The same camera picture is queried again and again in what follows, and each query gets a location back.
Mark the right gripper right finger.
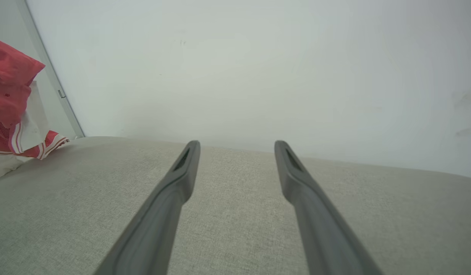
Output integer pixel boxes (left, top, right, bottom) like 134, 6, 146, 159
274, 140, 383, 275

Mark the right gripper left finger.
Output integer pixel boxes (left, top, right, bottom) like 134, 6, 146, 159
94, 140, 201, 275

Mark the red basketball jersey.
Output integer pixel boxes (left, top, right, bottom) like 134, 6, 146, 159
0, 36, 70, 180

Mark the grey metal wall strip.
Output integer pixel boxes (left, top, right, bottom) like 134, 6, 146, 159
16, 0, 85, 139

